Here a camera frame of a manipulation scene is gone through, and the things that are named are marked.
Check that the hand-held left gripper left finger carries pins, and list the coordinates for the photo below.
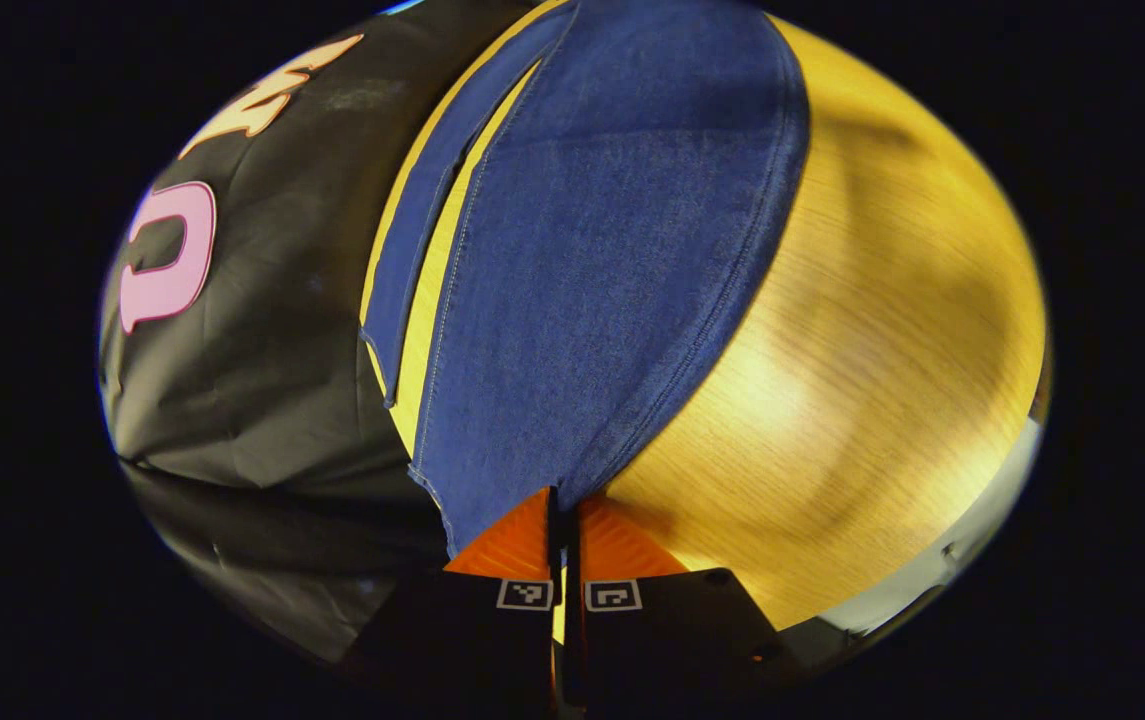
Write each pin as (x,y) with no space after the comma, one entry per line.
(492,640)

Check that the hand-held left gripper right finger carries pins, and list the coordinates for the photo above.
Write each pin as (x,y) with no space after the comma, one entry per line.
(662,640)

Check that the black backdrop cloth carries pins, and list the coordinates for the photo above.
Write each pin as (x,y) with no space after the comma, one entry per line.
(272,400)

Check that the blue jeans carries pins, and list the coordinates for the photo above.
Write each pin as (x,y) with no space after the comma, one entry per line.
(612,260)

